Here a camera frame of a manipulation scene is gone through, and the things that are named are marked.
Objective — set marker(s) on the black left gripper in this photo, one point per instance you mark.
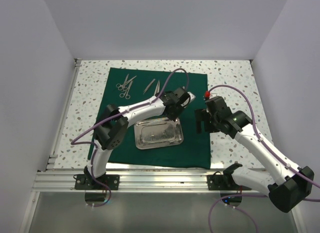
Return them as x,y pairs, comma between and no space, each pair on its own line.
173,117

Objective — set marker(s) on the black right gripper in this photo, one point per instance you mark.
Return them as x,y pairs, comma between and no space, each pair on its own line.
201,115

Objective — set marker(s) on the steel tweezers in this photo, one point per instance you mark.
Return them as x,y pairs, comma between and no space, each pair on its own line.
157,88
148,86

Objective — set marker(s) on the stainless steel instrument tray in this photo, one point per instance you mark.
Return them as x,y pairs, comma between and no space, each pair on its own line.
158,133

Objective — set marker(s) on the steel scissors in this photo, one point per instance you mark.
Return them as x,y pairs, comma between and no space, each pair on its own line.
125,94

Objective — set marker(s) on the green surgical cloth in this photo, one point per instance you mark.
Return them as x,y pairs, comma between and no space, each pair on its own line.
193,152

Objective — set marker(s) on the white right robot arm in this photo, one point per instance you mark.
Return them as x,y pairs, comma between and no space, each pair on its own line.
287,183

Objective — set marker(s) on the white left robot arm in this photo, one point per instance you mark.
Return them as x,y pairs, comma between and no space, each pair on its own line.
110,130

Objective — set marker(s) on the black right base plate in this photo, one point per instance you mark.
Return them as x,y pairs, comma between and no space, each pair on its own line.
221,182

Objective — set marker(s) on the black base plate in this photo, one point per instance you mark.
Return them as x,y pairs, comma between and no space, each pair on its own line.
110,180
221,182

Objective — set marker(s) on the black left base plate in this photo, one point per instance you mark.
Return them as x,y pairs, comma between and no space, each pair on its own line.
110,180

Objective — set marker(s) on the aluminium front rail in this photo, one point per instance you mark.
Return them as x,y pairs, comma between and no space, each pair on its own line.
148,180

